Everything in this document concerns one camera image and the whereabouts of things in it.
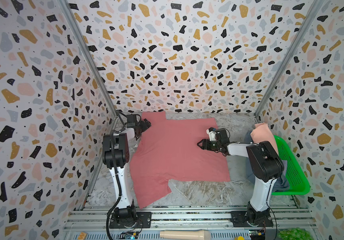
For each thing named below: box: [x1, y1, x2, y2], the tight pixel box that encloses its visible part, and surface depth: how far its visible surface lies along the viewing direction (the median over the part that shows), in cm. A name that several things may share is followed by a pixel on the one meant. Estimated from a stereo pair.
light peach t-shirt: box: [250, 122, 279, 155], surface depth 93 cm
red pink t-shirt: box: [129, 111, 231, 209], surface depth 95 cm
